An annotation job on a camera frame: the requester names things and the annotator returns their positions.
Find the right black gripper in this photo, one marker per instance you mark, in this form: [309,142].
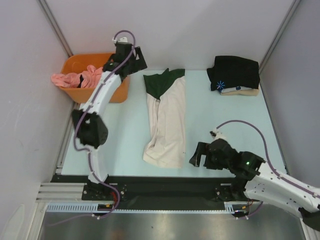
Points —
[208,155]

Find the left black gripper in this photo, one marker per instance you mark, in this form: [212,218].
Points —
[139,64]

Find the cream and green t-shirt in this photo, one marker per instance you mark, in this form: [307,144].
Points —
[166,105]

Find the orange plastic basket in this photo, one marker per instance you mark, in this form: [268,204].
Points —
[116,89]

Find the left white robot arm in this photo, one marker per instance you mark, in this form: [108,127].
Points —
[90,130]

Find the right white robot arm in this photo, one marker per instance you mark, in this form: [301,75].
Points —
[256,180]

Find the pink t-shirt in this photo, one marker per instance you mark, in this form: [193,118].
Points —
[88,78]

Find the folded beige t-shirt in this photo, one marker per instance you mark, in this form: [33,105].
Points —
[240,90]

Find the folded black t-shirt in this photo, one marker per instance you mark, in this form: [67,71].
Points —
[233,72]

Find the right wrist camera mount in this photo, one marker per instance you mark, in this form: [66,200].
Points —
[216,135]

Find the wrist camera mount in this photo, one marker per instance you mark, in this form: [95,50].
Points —
[121,40]
[216,135]

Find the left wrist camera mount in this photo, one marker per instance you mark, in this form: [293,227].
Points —
[121,40]

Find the right white cable duct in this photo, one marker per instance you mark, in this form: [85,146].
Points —
[246,206]

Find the white cable duct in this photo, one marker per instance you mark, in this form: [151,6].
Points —
[79,207]
[246,206]

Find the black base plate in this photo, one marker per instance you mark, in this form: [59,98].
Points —
[161,193]

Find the left white cable duct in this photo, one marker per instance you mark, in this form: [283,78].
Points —
[79,207]

